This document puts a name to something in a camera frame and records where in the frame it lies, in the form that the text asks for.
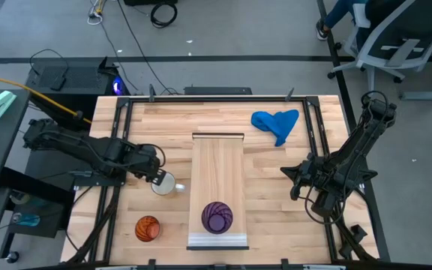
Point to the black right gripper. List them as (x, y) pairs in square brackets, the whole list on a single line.
[(308, 176)]

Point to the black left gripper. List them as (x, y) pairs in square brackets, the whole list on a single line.
[(144, 168)]

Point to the white cup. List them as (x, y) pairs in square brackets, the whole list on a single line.
[(167, 185)]

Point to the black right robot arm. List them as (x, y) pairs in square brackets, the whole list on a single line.
[(362, 142)]

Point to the wooden shelf with black legs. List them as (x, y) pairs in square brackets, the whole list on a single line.
[(218, 168)]

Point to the orange ribbed cup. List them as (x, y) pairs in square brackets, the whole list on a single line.
[(147, 228)]

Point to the blue cloth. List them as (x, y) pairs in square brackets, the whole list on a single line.
[(276, 122)]

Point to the purple ribbed cup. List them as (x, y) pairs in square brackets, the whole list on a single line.
[(217, 218)]

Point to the black side cart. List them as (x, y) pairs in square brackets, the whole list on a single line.
[(51, 221)]

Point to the black computer tower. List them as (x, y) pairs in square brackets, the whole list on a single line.
[(84, 78)]

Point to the small blue bottle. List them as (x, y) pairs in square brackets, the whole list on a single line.
[(26, 219)]

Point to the small black device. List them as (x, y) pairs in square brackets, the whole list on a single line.
[(57, 83)]

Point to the clear tape roll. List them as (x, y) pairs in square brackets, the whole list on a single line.
[(20, 197)]

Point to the mint green stapler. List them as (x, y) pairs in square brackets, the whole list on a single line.
[(0, 103)]

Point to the person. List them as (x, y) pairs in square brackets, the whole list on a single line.
[(338, 13)]

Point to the black box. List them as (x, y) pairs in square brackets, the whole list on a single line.
[(148, 2)]

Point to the grey office chair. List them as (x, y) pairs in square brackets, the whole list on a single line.
[(407, 33)]

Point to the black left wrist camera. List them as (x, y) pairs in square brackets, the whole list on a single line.
[(147, 152)]

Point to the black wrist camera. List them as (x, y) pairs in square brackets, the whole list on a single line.
[(147, 152), (324, 168)]

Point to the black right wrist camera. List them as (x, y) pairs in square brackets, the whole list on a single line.
[(324, 168)]

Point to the black aluminium table frame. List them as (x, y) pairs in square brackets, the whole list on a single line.
[(216, 99)]

